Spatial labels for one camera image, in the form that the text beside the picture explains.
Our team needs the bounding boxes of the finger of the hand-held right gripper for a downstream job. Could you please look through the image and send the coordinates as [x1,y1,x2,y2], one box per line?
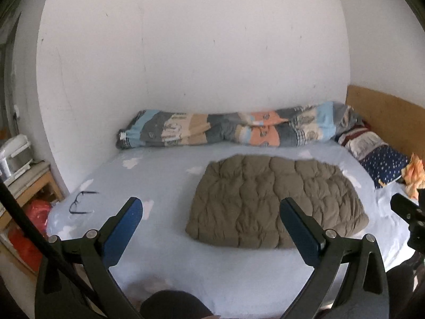
[390,193,425,226]

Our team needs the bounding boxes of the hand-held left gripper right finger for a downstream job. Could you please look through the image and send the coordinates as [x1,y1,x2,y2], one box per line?
[279,198,389,319]

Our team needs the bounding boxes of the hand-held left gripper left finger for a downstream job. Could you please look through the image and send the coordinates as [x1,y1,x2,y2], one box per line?
[35,197,144,319]

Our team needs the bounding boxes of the olive quilted hooded jacket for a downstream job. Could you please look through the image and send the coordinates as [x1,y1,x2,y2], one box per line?
[185,154,370,250]

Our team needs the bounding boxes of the orange cloth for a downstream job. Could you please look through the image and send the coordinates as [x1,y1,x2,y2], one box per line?
[401,153,425,200]

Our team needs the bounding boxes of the navy starred patchwork pillow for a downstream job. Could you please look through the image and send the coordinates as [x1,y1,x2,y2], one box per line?
[335,124,410,188]

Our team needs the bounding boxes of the black eyeglasses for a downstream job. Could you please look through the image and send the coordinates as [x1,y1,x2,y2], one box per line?
[69,190,99,214]

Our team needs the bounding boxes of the person's leg in dark pants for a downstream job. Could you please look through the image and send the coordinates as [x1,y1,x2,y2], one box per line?
[385,253,425,319]
[139,290,216,319]

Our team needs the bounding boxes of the wooden headboard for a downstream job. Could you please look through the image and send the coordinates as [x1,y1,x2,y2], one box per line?
[345,85,425,160]

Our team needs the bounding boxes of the wooden side shelf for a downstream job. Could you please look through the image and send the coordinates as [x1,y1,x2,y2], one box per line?
[0,161,65,273]

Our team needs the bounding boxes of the orange red plastic bag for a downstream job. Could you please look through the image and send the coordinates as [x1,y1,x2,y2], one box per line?
[8,229,44,273]

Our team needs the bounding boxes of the rolled patchwork quilt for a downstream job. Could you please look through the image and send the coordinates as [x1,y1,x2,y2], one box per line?
[116,101,364,149]

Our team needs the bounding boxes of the white rice cooker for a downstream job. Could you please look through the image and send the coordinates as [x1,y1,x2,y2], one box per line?
[0,135,34,178]

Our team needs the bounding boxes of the black cable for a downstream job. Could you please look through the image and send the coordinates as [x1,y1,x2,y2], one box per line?
[0,176,100,306]

